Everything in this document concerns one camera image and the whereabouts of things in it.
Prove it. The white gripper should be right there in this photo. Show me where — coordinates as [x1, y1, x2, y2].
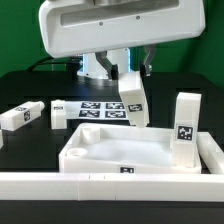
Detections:
[39, 0, 205, 80]

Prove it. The white desk top tray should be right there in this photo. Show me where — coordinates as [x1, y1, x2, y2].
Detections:
[59, 123, 201, 174]

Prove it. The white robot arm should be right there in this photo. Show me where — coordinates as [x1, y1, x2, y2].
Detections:
[39, 0, 205, 79]

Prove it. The white fiducial marker sheet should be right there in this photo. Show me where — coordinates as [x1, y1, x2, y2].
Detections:
[65, 101, 128, 120]

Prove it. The white right fence bar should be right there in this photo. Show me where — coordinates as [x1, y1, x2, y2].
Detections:
[197, 132, 224, 175]

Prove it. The white fence bar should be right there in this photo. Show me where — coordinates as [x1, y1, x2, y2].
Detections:
[0, 172, 224, 202]
[197, 132, 224, 175]

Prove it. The white front fence bar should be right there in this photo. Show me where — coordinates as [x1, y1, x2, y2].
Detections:
[0, 172, 224, 202]

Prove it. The black cable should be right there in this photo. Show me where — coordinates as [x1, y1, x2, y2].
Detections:
[26, 55, 84, 72]

